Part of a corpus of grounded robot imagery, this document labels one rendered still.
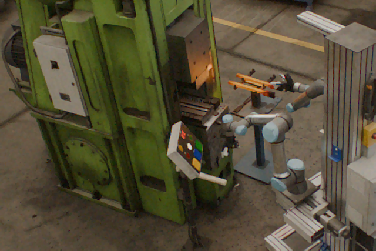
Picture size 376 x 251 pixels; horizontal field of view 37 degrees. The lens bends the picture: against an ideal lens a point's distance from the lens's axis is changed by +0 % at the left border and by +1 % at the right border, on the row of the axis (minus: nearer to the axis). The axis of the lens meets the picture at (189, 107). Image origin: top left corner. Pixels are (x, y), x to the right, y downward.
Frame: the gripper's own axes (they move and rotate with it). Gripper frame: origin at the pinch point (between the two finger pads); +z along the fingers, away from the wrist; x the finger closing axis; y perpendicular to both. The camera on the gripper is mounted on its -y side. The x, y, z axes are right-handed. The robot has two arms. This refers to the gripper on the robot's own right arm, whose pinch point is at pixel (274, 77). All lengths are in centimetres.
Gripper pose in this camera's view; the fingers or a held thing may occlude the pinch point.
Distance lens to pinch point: 474.3
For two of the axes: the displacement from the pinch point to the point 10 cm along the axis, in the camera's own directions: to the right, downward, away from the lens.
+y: 1.3, 8.0, 5.8
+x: 6.3, -5.2, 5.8
